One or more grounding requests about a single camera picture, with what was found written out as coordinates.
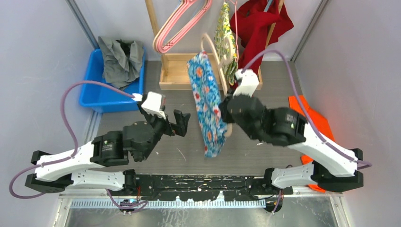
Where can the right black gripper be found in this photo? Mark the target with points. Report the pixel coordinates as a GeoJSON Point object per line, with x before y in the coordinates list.
{"type": "Point", "coordinates": [225, 114]}

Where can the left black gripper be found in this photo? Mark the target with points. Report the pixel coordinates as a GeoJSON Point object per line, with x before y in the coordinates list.
{"type": "Point", "coordinates": [171, 128]}

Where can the blue floral garment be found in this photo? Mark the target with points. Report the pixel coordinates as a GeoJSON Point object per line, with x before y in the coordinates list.
{"type": "Point", "coordinates": [207, 98]}

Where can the beige hanger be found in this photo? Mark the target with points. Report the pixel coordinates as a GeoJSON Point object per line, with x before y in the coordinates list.
{"type": "Point", "coordinates": [220, 73]}

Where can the yellow floral garment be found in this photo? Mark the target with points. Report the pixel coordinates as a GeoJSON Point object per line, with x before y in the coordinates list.
{"type": "Point", "coordinates": [225, 45]}

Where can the red skirt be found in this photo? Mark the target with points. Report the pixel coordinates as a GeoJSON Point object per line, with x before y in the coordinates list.
{"type": "Point", "coordinates": [256, 28]}

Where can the thin pink wire hanger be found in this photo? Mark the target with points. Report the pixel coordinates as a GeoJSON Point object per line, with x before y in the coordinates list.
{"type": "Point", "coordinates": [234, 2]}

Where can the grey-blue hanger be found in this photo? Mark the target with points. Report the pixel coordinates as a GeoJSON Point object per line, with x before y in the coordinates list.
{"type": "Point", "coordinates": [268, 5]}

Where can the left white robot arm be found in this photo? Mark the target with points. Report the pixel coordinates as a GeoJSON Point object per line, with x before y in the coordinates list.
{"type": "Point", "coordinates": [80, 168]}

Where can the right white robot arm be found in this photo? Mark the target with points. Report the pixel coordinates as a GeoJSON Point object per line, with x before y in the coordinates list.
{"type": "Point", "coordinates": [333, 168]}

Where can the wooden clothes rack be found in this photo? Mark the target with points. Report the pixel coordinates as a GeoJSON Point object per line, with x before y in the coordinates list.
{"type": "Point", "coordinates": [173, 75]}

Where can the orange garment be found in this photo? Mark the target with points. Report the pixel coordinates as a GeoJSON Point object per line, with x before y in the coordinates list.
{"type": "Point", "coordinates": [320, 122]}

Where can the blue plastic bin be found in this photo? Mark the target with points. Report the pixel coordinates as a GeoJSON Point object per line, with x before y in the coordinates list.
{"type": "Point", "coordinates": [103, 100]}

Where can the grey garment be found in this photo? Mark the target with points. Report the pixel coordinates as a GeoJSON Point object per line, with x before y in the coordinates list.
{"type": "Point", "coordinates": [122, 60]}

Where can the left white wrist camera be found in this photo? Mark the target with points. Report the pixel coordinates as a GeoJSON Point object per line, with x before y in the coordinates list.
{"type": "Point", "coordinates": [153, 103]}

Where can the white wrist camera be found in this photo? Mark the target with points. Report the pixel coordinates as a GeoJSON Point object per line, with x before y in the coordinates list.
{"type": "Point", "coordinates": [247, 82]}
{"type": "Point", "coordinates": [153, 103]}

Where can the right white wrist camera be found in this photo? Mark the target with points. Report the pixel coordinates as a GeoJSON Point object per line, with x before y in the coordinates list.
{"type": "Point", "coordinates": [247, 82]}

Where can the slotted cable duct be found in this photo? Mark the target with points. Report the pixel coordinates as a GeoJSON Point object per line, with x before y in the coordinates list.
{"type": "Point", "coordinates": [177, 204]}

